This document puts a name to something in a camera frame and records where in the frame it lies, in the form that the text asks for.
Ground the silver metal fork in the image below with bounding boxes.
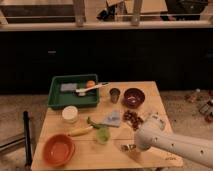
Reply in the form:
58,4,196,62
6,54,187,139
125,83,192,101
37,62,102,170
121,144,136,151

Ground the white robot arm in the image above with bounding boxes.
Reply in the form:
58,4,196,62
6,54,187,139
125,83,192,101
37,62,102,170
134,114,213,169

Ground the dark maroon bowl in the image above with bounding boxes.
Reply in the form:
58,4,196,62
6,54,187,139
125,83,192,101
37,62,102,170
123,88,145,108

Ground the red orange bowl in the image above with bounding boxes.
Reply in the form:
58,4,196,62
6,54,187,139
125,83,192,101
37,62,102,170
42,134,75,167

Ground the small metal cup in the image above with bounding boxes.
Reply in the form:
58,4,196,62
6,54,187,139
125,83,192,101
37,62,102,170
110,88,120,103

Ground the orange fruit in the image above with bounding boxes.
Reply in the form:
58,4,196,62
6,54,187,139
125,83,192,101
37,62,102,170
86,80,96,88

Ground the white spatula brush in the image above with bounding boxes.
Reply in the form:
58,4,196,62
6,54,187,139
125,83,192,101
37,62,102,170
75,82,109,93

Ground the grey sponge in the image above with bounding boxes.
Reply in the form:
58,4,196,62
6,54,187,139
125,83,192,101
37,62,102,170
61,83,77,92

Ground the green vegetable piece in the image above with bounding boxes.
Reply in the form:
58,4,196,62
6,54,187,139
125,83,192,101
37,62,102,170
87,117,100,129

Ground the white lidded jar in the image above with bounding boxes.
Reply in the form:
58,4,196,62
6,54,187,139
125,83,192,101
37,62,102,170
62,106,78,123

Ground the green plastic cup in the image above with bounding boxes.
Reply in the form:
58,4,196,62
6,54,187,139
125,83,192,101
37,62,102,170
96,128,110,144

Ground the green plastic tray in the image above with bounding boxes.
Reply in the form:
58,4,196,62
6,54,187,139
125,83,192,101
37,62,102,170
48,74,99,110

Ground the black pole stand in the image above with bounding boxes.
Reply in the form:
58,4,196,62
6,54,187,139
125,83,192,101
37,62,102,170
23,111,32,166

